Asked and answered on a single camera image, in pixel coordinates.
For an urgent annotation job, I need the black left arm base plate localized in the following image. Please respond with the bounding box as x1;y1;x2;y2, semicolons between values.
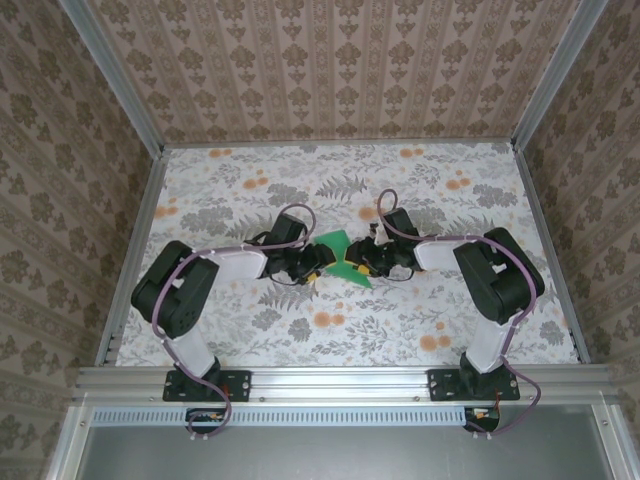
163;368;253;403

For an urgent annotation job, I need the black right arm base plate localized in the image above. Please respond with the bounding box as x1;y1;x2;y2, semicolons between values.
427;368;521;403

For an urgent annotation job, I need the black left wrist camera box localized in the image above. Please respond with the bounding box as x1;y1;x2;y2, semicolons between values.
269;214;307;247

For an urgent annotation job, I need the black cable junction mount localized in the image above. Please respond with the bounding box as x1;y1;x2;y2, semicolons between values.
463;405;502;434
185;407;227;435

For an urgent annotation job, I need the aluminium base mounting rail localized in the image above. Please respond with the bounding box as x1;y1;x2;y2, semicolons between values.
72;363;619;404

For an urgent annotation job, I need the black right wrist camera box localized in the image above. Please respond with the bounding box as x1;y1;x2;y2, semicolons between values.
384;208;420;241

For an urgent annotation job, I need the aluminium corner post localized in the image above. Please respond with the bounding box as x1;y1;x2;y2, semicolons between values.
59;0;167;157
509;0;611;151

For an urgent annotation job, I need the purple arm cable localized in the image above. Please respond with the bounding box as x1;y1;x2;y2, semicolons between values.
152;202;317;444
377;188;544;441

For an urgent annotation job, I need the white slotted cable duct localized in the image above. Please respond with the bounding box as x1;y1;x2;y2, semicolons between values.
92;404;467;427

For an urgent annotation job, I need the grey metal panel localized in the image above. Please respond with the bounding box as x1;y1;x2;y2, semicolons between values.
74;424;615;480

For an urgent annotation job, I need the aluminium side rail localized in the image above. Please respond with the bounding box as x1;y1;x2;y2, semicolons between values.
94;149;169;369
512;144;591;364

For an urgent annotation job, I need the floral patterned table cover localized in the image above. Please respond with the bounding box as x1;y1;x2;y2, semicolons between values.
107;142;584;369

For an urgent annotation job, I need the green paper sheet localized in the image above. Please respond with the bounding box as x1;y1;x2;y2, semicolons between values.
313;228;375;290

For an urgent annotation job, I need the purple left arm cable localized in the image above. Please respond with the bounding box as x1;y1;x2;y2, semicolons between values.
152;202;317;444

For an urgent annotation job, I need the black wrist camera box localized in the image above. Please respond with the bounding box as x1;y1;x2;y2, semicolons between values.
269;214;307;247
384;208;420;241

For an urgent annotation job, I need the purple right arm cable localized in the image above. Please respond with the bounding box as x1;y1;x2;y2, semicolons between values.
377;188;544;441

